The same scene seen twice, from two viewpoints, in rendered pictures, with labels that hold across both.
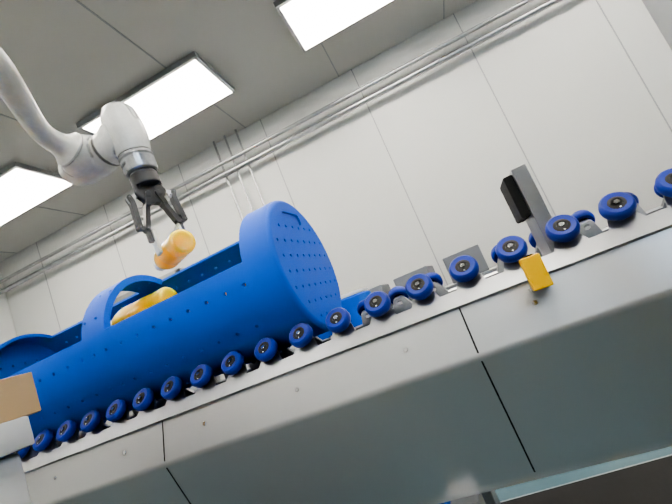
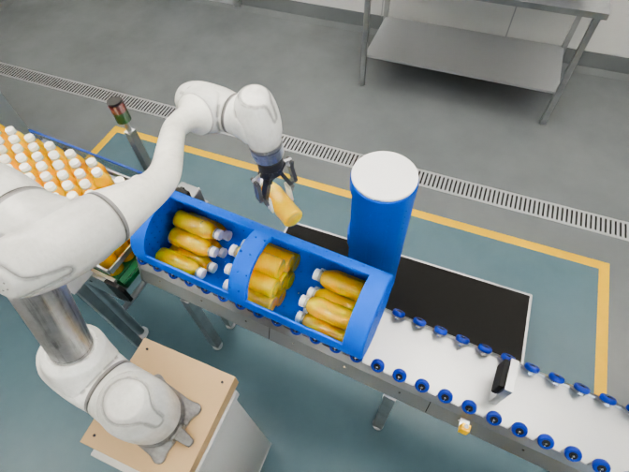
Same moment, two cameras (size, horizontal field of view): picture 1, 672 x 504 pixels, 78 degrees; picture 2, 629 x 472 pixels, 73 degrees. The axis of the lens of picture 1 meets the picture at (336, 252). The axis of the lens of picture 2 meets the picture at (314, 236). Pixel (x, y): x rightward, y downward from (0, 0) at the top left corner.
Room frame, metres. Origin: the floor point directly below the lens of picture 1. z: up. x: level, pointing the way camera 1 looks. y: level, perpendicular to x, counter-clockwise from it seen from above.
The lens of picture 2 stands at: (0.26, 0.12, 2.36)
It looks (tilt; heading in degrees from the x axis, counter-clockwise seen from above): 56 degrees down; 13
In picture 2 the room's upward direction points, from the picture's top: 4 degrees counter-clockwise
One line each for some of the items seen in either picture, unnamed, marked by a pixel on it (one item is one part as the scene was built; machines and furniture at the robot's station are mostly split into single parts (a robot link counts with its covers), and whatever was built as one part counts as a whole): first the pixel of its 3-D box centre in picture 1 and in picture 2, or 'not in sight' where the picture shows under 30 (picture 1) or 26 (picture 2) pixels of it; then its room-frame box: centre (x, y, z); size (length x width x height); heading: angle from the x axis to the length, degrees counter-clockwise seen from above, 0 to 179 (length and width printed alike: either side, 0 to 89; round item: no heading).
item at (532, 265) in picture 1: (532, 271); (466, 420); (0.60, -0.25, 0.92); 0.08 x 0.03 x 0.05; 164
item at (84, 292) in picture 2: not in sight; (120, 325); (0.87, 1.22, 0.50); 0.04 x 0.04 x 1.00; 74
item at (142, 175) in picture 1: (148, 189); (270, 166); (1.06, 0.41, 1.49); 0.08 x 0.07 x 0.09; 134
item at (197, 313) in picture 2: not in sight; (204, 324); (1.00, 0.90, 0.31); 0.06 x 0.06 x 0.63; 74
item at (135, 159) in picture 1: (139, 165); (266, 148); (1.05, 0.41, 1.56); 0.09 x 0.09 x 0.06
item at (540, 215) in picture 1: (530, 215); (501, 381); (0.71, -0.33, 1.00); 0.10 x 0.04 x 0.15; 164
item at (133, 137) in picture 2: not in sight; (169, 207); (1.54, 1.21, 0.55); 0.04 x 0.04 x 1.10; 74
